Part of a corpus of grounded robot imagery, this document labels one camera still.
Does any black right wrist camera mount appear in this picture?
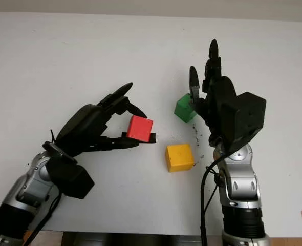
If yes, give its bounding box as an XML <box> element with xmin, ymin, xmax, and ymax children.
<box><xmin>221</xmin><ymin>91</ymin><xmax>267</xmax><ymax>154</ymax></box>

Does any black tape strip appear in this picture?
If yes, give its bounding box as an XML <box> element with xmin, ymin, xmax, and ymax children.
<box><xmin>121</xmin><ymin>132</ymin><xmax>157</xmax><ymax>144</ymax></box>

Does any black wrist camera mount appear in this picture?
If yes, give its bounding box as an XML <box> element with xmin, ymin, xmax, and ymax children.
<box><xmin>221</xmin><ymin>91</ymin><xmax>267</xmax><ymax>154</ymax></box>
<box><xmin>42</xmin><ymin>142</ymin><xmax>95</xmax><ymax>199</ymax></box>

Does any red wooden block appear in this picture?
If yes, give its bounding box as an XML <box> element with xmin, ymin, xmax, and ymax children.
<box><xmin>126</xmin><ymin>115</ymin><xmax>155</xmax><ymax>143</ymax></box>

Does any yellow wooden block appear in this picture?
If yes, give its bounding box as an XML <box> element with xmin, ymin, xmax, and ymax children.
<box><xmin>165</xmin><ymin>143</ymin><xmax>195</xmax><ymax>173</ymax></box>

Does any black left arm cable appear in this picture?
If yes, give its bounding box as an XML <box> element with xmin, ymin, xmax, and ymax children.
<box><xmin>24</xmin><ymin>191</ymin><xmax>63</xmax><ymax>246</ymax></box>

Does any dark grey robot torso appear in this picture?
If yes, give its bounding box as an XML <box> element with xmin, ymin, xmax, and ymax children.
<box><xmin>61</xmin><ymin>232</ymin><xmax>223</xmax><ymax>246</ymax></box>

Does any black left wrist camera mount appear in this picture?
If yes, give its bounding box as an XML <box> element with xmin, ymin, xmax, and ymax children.
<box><xmin>42</xmin><ymin>142</ymin><xmax>95</xmax><ymax>199</ymax></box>

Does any green wooden block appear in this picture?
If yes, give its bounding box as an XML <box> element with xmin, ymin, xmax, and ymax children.
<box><xmin>174</xmin><ymin>93</ymin><xmax>198</xmax><ymax>124</ymax></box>

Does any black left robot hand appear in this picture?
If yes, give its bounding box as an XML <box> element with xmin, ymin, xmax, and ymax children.
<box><xmin>55</xmin><ymin>81</ymin><xmax>149</xmax><ymax>157</ymax></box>

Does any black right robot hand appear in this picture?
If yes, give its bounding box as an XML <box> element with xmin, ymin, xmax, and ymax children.
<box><xmin>188</xmin><ymin>39</ymin><xmax>240</xmax><ymax>149</ymax></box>

